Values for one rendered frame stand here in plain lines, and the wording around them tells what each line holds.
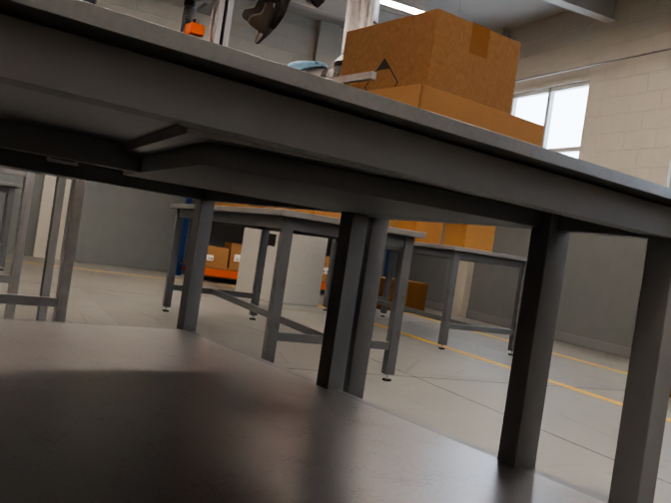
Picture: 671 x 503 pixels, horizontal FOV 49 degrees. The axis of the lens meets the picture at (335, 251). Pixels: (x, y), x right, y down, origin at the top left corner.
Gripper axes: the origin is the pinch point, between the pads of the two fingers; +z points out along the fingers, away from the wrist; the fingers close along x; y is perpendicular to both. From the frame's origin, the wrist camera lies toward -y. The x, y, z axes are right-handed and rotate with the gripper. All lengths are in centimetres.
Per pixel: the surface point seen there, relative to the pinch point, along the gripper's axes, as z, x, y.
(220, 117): -8, 74, 41
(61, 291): 143, -98, -15
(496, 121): -16, 70, -2
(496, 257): 148, -193, -366
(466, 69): -15.2, 33.9, -26.1
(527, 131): -16, 70, -9
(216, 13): 9, -51, -12
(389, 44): -12.0, 20.0, -16.8
